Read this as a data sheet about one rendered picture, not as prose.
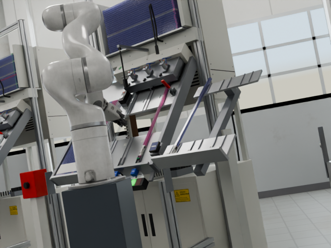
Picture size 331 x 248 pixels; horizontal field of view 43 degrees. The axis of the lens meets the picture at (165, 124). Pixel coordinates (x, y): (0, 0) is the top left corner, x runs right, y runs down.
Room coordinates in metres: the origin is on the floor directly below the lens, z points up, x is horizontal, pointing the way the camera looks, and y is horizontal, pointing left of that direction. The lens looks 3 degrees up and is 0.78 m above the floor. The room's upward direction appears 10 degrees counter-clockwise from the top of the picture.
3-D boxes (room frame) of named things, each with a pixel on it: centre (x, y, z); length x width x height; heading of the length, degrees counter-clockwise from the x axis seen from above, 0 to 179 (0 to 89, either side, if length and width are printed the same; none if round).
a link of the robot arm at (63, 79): (1.39, 0.29, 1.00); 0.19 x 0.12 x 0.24; 98
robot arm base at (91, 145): (1.39, 0.25, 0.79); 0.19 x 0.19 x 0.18
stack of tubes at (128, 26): (2.39, 0.01, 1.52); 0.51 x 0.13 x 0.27; 54
